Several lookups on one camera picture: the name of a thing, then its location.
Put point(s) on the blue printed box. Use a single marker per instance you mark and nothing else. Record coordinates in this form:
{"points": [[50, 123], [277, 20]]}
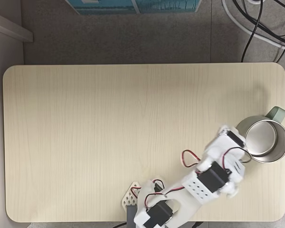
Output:
{"points": [[133, 6]]}

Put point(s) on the white perforated base plate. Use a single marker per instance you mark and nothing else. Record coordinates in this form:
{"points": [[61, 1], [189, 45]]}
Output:
{"points": [[129, 194]]}

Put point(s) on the green steel-lined cup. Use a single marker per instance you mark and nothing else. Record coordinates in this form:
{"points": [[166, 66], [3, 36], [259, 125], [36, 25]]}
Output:
{"points": [[263, 140]]}

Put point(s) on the gray table clamp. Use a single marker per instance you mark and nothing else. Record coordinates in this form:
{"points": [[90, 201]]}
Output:
{"points": [[131, 216]]}

